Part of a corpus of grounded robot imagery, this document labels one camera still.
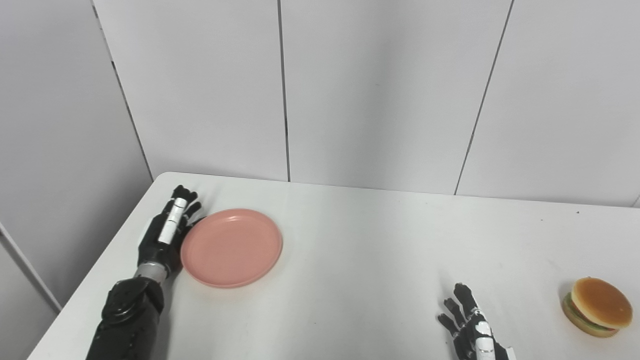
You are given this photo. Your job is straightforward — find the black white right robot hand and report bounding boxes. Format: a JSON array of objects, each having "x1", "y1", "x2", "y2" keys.
[{"x1": 437, "y1": 283, "x2": 516, "y2": 360}]

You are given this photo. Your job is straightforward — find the pink round plate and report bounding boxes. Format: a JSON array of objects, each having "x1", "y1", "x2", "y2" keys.
[{"x1": 180, "y1": 208, "x2": 284, "y2": 289}]

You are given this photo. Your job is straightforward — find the toy hamburger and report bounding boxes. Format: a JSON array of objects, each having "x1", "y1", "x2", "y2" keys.
[{"x1": 561, "y1": 277, "x2": 634, "y2": 338}]

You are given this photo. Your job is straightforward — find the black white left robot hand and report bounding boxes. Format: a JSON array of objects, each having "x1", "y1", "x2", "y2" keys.
[{"x1": 137, "y1": 185, "x2": 205, "y2": 274}]

